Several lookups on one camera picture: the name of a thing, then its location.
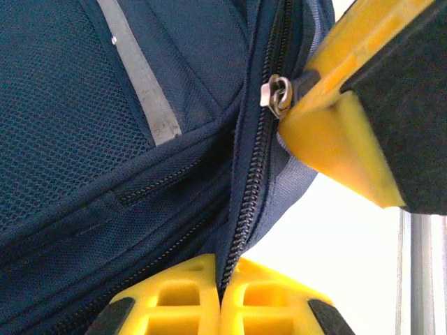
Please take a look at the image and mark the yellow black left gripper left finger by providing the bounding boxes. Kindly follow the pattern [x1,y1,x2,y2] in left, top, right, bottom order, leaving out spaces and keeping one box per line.
[85,253,222,335]

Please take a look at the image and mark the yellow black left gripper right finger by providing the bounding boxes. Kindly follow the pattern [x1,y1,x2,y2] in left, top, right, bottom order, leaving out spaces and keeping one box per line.
[221,258,356,335]

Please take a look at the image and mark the navy blue backpack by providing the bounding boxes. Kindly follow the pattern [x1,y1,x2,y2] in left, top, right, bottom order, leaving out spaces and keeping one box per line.
[0,0,337,335]

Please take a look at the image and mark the aluminium right frame post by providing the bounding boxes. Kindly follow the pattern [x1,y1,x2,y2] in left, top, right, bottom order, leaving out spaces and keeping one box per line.
[397,209,447,335]

